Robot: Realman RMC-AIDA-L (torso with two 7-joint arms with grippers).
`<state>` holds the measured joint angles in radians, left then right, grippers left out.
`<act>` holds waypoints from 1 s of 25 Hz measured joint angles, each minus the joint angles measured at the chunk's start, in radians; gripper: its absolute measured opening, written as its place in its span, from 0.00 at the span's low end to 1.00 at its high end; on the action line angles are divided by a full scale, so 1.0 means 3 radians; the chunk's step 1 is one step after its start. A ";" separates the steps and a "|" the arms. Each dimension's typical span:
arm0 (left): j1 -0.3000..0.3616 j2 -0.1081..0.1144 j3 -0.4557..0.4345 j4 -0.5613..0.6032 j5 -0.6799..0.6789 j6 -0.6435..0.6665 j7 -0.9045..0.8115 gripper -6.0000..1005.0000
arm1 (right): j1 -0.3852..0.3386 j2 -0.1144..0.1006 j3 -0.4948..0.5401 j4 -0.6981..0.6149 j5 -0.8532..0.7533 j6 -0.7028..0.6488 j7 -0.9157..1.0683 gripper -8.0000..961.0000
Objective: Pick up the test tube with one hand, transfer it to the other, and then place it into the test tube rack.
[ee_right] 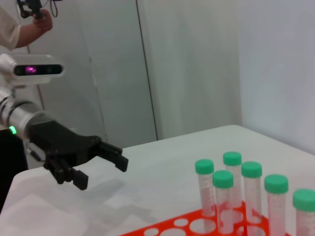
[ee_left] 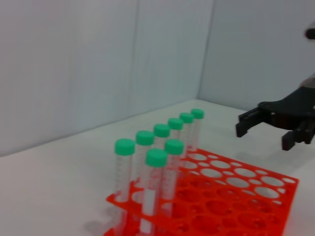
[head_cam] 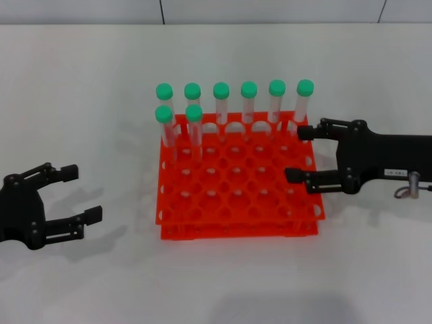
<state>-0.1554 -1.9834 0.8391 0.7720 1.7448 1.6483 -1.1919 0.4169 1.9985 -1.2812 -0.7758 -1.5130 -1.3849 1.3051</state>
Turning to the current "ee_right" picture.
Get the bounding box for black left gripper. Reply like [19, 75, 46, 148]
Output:
[28, 119, 129, 191]

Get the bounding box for green capped clear test tube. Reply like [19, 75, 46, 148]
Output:
[194, 159, 215, 217]
[264, 174, 289, 236]
[222, 151, 243, 212]
[212, 170, 234, 235]
[241, 161, 263, 225]
[292, 188, 315, 236]

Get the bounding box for black handheld controller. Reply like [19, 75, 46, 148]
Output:
[16, 0, 45, 20]

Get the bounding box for person's bare forearm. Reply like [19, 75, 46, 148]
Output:
[14, 23, 42, 49]

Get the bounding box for orange plastic test tube rack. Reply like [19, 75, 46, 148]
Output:
[120, 199, 300, 236]

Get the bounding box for person's bare hand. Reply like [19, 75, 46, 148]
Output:
[32, 8, 54, 33]

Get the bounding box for black background object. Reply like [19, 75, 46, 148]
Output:
[0, 127, 29, 212]

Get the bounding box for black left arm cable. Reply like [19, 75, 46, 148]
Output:
[26, 144, 41, 163]

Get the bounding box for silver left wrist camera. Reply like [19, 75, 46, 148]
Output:
[0, 53, 66, 86]

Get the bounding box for blue cable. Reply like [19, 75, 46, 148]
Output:
[49, 0, 60, 18]

